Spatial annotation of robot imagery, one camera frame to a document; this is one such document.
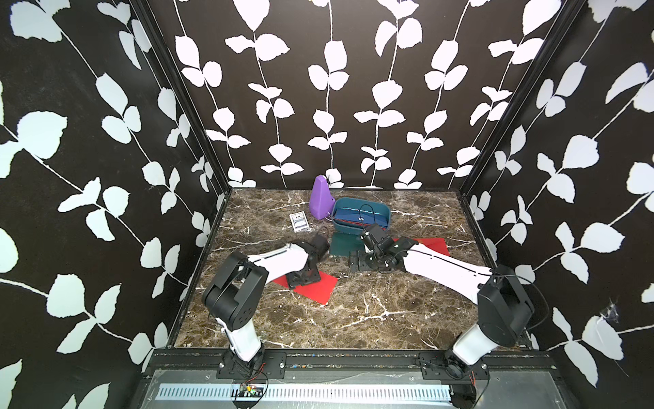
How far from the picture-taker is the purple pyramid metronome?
1.00 meters

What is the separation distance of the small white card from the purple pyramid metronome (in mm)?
56

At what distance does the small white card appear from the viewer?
1.07 m
